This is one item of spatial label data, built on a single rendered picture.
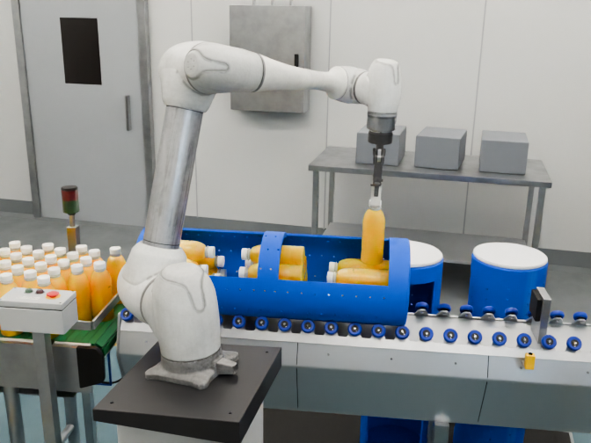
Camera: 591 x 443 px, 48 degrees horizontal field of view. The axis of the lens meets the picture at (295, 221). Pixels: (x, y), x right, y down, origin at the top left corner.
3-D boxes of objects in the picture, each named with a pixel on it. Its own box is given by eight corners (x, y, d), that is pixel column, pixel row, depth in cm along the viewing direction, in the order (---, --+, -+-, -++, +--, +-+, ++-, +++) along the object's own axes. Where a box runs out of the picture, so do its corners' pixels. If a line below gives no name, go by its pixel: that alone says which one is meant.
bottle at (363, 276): (390, 296, 212) (331, 293, 214) (390, 281, 218) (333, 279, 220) (392, 279, 208) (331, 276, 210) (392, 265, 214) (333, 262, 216)
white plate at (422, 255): (361, 243, 271) (360, 245, 271) (387, 267, 245) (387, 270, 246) (423, 237, 278) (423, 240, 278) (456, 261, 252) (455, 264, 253)
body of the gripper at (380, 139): (393, 134, 200) (390, 163, 203) (392, 128, 208) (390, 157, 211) (368, 132, 201) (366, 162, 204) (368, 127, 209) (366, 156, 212)
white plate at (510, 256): (555, 250, 265) (554, 253, 266) (485, 237, 279) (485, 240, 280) (537, 272, 243) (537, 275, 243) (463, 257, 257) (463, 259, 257)
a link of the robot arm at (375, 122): (397, 110, 207) (395, 129, 209) (367, 108, 208) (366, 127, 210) (397, 114, 198) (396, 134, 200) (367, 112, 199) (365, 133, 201)
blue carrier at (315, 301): (406, 340, 208) (412, 252, 201) (132, 322, 217) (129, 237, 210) (402, 308, 235) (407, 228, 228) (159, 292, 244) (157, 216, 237)
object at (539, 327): (544, 344, 214) (551, 299, 209) (532, 343, 214) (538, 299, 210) (537, 330, 223) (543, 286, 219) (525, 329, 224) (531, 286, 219)
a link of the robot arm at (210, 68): (266, 46, 167) (237, 47, 177) (202, 34, 156) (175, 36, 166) (261, 98, 169) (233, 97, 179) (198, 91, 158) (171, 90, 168)
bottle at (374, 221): (369, 266, 213) (372, 210, 208) (356, 259, 219) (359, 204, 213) (387, 262, 217) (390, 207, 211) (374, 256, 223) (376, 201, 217)
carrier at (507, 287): (528, 441, 292) (465, 420, 307) (556, 253, 266) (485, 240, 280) (510, 478, 269) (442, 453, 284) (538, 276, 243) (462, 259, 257)
